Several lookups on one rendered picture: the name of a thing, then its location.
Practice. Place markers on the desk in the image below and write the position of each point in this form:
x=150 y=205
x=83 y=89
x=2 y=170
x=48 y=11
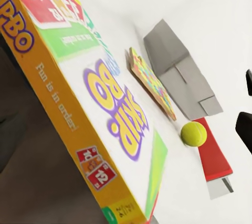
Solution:
x=41 y=184

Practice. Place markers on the jigsaw puzzle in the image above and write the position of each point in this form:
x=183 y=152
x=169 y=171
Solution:
x=154 y=86

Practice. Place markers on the tennis ball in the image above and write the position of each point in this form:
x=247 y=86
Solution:
x=193 y=134

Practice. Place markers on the swivel chair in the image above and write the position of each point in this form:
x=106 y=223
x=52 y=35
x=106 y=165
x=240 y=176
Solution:
x=215 y=165

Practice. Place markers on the board game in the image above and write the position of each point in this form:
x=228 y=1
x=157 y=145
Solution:
x=104 y=126

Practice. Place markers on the toy box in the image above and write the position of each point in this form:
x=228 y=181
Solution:
x=179 y=73

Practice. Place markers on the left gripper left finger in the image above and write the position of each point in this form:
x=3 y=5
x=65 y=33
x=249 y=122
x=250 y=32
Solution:
x=13 y=128

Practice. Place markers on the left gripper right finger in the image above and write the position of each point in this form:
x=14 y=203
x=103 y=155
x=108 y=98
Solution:
x=244 y=128

